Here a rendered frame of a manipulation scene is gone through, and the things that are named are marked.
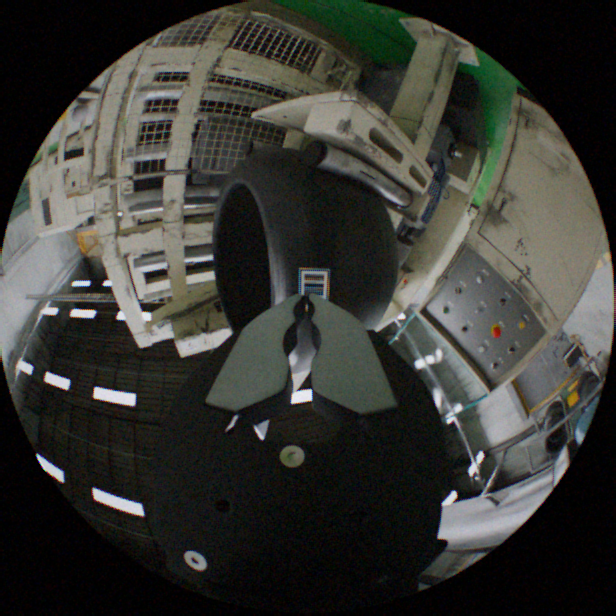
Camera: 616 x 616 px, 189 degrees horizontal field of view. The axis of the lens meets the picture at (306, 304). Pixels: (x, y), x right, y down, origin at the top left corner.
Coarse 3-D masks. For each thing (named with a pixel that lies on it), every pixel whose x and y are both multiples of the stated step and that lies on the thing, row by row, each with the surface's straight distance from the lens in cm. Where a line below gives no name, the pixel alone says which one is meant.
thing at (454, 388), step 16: (416, 320) 89; (400, 336) 94; (416, 336) 91; (432, 336) 89; (400, 352) 98; (416, 352) 94; (432, 352) 92; (448, 352) 90; (416, 368) 98; (432, 368) 96; (448, 368) 94; (464, 368) 93; (432, 384) 100; (448, 384) 98; (464, 384) 97; (480, 384) 96; (448, 400) 104; (464, 400) 102; (480, 400) 101; (448, 416) 110
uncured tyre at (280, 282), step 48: (240, 192) 67; (288, 192) 28; (336, 192) 30; (240, 240) 78; (288, 240) 26; (336, 240) 26; (384, 240) 37; (240, 288) 77; (288, 288) 27; (336, 288) 26; (384, 288) 38
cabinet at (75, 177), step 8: (88, 128) 476; (72, 136) 511; (88, 136) 467; (72, 144) 503; (88, 144) 463; (64, 168) 517; (72, 168) 494; (80, 168) 474; (64, 176) 516; (72, 176) 494; (80, 176) 474; (64, 184) 517; (72, 184) 493; (80, 184) 474; (64, 192) 520
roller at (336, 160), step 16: (320, 144) 29; (304, 160) 31; (320, 160) 29; (336, 160) 30; (352, 160) 33; (352, 176) 34; (368, 176) 37; (384, 176) 43; (384, 192) 44; (400, 192) 49
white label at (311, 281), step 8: (304, 272) 25; (312, 272) 25; (320, 272) 25; (328, 272) 25; (304, 280) 25; (312, 280) 25; (320, 280) 25; (328, 280) 25; (304, 288) 25; (312, 288) 25; (320, 288) 25; (328, 288) 25; (320, 296) 26
